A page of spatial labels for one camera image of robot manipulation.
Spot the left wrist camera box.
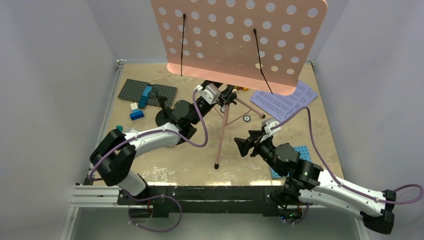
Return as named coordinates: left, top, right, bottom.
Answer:
left=194, top=83, right=221, bottom=105

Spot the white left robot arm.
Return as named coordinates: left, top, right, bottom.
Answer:
left=88, top=80, right=235, bottom=205

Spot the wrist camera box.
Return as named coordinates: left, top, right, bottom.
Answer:
left=194, top=83, right=221, bottom=105
left=260, top=118, right=281, bottom=143

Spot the colourful brick toy car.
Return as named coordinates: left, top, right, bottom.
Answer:
left=232, top=86, right=249, bottom=93

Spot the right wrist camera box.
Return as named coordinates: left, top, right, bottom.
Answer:
left=260, top=118, right=281, bottom=143

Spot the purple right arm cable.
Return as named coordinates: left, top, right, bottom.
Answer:
left=271, top=106, right=424, bottom=205

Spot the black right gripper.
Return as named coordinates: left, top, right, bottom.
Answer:
left=233, top=130, right=284, bottom=176

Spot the dark grey building baseplate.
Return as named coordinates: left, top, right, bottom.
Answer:
left=118, top=78, right=178, bottom=108

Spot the light blue building baseplate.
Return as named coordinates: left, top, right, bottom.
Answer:
left=270, top=145, right=311, bottom=179

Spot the blue brick column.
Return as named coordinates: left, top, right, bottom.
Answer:
left=138, top=85, right=153, bottom=109

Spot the blue and white brick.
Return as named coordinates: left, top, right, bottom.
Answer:
left=129, top=102, right=145, bottom=121

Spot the black microphone stand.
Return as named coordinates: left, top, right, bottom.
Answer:
left=155, top=94, right=173, bottom=127

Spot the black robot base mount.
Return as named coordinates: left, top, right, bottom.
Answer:
left=127, top=185, right=314, bottom=222

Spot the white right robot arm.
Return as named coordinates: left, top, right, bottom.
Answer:
left=234, top=130, right=397, bottom=235

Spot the blue poker chip near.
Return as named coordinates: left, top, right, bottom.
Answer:
left=243, top=115, right=251, bottom=123

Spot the pink music stand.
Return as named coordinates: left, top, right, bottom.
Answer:
left=149, top=0, right=329, bottom=170

